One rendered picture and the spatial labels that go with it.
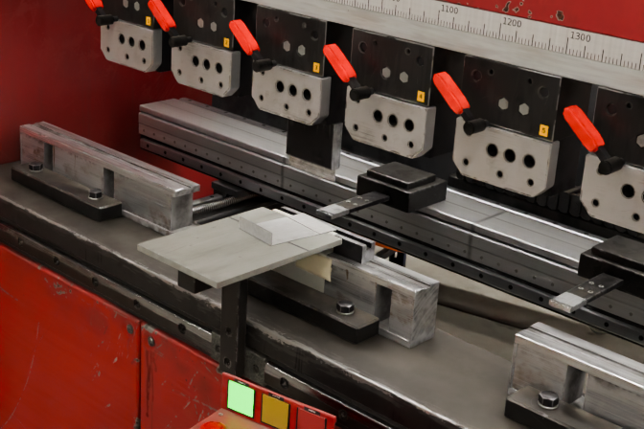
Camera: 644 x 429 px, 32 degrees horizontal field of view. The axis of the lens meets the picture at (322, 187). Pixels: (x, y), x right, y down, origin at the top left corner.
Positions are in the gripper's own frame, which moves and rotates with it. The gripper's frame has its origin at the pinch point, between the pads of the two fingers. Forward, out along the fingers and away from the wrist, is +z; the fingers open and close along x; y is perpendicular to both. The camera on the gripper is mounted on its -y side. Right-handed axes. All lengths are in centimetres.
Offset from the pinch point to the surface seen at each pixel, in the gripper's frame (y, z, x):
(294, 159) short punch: 8, 65, -21
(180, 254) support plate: -13, 49, -30
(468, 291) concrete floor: 38, 291, -66
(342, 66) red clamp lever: 19.7, 43.1, -13.9
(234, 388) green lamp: -13, 50, -51
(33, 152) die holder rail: -44, 111, 5
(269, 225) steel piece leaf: 0, 62, -30
